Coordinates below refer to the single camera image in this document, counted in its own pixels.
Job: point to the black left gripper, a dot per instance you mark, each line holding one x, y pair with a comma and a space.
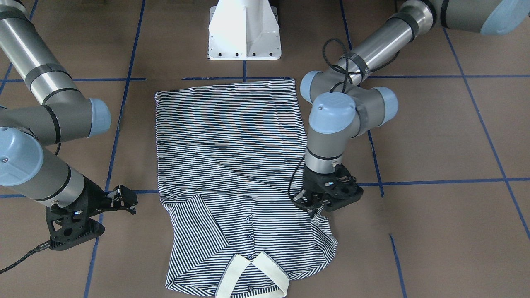
311, 180

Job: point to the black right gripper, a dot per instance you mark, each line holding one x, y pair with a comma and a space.
96, 197

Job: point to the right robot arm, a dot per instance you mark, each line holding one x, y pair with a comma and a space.
71, 200

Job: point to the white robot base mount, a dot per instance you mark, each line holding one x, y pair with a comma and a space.
244, 30

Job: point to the navy white striped polo shirt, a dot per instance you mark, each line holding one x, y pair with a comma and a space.
228, 160

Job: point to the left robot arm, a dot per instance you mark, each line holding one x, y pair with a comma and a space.
341, 109

